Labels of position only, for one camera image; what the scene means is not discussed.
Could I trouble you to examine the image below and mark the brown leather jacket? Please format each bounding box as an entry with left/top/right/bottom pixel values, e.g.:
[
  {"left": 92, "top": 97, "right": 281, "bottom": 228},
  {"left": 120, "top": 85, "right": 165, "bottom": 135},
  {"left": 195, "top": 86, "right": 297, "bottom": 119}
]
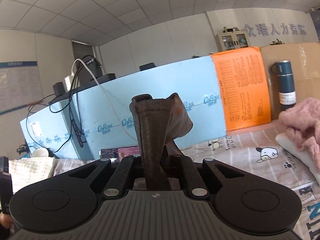
[{"left": 129, "top": 93, "right": 193, "bottom": 191}]

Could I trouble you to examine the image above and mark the smartphone playing video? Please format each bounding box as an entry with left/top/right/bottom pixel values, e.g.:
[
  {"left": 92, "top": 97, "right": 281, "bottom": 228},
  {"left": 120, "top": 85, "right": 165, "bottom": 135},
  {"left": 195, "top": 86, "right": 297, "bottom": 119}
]
[{"left": 99, "top": 146, "right": 140, "bottom": 163}]

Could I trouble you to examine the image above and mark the light blue foam board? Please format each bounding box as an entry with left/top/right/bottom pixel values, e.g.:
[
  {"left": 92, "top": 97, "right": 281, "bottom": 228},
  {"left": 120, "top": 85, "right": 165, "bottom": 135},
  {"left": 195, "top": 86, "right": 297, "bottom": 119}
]
[{"left": 20, "top": 56, "right": 226, "bottom": 160}]

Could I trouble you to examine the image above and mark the patterned pink bed sheet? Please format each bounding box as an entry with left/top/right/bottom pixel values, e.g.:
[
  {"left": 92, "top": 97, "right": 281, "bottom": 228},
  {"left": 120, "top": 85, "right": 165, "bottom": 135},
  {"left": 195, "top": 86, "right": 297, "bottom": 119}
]
[{"left": 7, "top": 119, "right": 320, "bottom": 240}]

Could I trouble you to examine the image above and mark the white power adapter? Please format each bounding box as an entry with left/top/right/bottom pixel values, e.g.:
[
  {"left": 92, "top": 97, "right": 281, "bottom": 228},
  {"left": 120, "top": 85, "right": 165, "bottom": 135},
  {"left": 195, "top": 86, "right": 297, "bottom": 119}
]
[{"left": 63, "top": 75, "right": 74, "bottom": 92}]

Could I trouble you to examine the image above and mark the white fleece garment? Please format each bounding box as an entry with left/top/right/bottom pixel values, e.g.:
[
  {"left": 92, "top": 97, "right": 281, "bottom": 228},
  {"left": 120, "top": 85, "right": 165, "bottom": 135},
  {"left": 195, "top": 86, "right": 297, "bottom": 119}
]
[{"left": 276, "top": 133, "right": 319, "bottom": 184}]

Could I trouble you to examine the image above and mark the pink knitted sweater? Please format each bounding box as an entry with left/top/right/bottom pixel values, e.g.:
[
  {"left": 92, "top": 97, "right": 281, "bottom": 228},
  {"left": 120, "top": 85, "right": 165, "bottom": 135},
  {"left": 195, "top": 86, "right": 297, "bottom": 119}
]
[{"left": 278, "top": 98, "right": 319, "bottom": 167}]

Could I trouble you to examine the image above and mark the orange paper board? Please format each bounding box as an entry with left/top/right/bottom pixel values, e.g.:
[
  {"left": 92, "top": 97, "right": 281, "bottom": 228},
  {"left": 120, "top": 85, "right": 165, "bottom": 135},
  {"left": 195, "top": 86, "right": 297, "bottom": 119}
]
[{"left": 211, "top": 47, "right": 271, "bottom": 132}]

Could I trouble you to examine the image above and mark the dark blue thermos bottle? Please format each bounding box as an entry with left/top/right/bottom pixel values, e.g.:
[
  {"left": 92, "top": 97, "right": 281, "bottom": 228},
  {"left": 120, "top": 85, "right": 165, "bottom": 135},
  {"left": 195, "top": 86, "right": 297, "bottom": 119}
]
[{"left": 270, "top": 60, "right": 297, "bottom": 111}]

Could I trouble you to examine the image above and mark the glass door cabinet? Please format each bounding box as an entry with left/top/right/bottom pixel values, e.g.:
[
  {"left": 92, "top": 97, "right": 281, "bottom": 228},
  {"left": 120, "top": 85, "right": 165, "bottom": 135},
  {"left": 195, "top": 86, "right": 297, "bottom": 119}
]
[{"left": 216, "top": 31, "right": 251, "bottom": 51}]

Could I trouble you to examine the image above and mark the brown cardboard sheet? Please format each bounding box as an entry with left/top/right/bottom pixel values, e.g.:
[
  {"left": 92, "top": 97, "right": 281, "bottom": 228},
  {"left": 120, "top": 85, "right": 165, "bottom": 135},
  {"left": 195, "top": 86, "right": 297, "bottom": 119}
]
[{"left": 260, "top": 42, "right": 319, "bottom": 120}]

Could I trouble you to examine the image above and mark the black cable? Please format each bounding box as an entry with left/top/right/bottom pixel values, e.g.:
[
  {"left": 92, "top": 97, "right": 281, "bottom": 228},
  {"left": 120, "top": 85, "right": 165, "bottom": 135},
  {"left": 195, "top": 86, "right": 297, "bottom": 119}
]
[{"left": 24, "top": 55, "right": 104, "bottom": 154}]

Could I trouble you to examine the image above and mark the white charging cable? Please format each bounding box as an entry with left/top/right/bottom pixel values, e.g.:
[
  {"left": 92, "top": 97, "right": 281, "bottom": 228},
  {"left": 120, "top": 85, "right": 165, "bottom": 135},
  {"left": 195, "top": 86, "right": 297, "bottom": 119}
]
[{"left": 70, "top": 58, "right": 141, "bottom": 145}]

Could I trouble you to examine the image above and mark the wall notice poster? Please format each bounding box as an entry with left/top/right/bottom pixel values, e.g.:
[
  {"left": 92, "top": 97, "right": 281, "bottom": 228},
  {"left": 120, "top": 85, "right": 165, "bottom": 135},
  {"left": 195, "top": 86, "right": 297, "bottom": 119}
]
[{"left": 0, "top": 61, "right": 43, "bottom": 114}]

